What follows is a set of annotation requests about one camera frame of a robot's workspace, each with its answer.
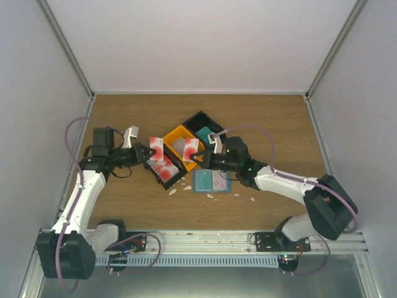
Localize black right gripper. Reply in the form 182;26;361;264
190;150;239;173

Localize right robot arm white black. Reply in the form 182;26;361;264
189;137;358;251

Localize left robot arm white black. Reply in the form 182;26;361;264
36;126;155;279

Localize aluminium frame post left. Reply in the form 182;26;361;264
36;0;95;101

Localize white VIP card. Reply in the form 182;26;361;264
212;171;229;192

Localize stack of teal cards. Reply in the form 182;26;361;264
195;126;213;143

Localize black bin with teal cards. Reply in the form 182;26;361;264
182;111;224;148

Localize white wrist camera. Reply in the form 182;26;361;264
122;125;139;148
208;133;223;154

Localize orange plastic bin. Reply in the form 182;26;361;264
163;125;205;172

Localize white cards in orange bin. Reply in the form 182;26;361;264
171;138;185;156

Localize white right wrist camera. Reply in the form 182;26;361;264
208;133;223;154

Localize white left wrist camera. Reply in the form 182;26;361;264
122;125;139;148

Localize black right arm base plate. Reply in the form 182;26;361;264
248;232;311;253

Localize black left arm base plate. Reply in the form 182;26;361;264
105;231;146;252

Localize black bin with red cards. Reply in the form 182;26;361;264
144;145;187;190

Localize grey slotted cable duct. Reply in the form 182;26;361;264
110;254;279;269

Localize teal card holder wallet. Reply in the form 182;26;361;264
192;169;233;193

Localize red white card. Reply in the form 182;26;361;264
183;138;199;163
149;137;164;161

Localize aluminium frame post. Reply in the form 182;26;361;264
304;0;368;101
36;0;95;101

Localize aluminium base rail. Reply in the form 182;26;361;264
33;228;370;256

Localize teal VIP chip card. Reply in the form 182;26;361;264
193;169;213;192

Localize aluminium frame post right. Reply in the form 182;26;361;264
304;0;368;101

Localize red white cards stack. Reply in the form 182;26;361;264
146;155;179;183

